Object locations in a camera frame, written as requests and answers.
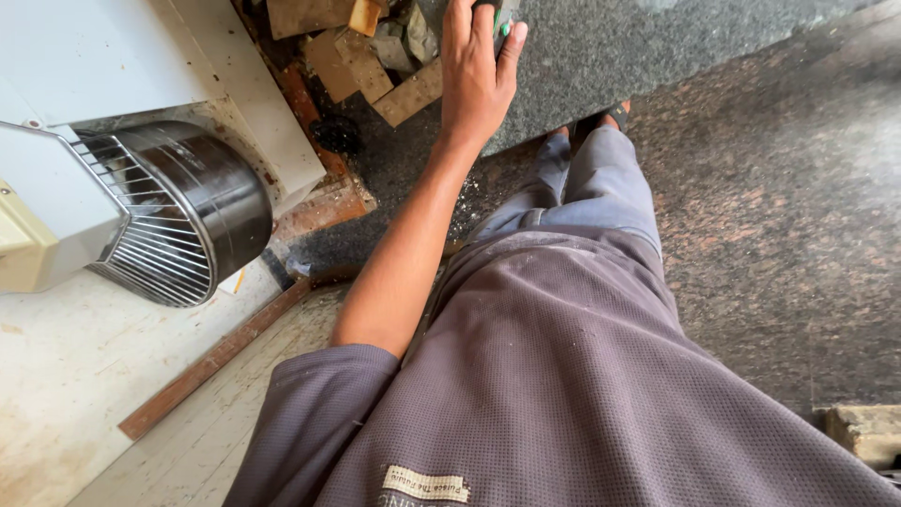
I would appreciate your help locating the person's left hand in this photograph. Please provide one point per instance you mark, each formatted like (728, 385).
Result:
(473, 84)

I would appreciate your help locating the green and black hand tool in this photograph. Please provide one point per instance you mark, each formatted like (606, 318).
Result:
(504, 13)

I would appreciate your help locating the heap of wood offcuts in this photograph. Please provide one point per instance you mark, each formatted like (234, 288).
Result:
(362, 67)

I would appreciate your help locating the black tangled clump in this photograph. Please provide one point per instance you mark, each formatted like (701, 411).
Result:
(335, 134)

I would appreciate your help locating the person's black sandal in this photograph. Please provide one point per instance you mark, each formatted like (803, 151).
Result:
(621, 112)

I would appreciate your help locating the grey granite slab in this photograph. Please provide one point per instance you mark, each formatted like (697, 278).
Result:
(633, 49)

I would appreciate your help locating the person's blue trousers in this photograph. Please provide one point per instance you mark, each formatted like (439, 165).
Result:
(605, 190)

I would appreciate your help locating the black flat bar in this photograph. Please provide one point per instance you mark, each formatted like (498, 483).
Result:
(278, 270)

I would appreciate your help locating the stainless steel mixer bowl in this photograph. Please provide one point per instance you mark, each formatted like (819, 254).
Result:
(211, 190)

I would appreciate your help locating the person's grey shirt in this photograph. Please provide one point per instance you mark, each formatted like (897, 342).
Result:
(563, 380)

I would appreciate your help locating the white dough mixer machine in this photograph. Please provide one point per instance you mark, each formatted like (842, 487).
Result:
(105, 63)

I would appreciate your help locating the long brown wooden strip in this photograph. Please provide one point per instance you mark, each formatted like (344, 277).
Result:
(211, 359)

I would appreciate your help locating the worn white wooden board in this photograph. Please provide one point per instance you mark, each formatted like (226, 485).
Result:
(77, 366)

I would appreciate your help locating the rough stone block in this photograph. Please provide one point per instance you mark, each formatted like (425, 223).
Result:
(862, 433)

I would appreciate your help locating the reddish brown wooden frame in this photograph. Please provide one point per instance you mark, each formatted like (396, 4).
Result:
(320, 204)

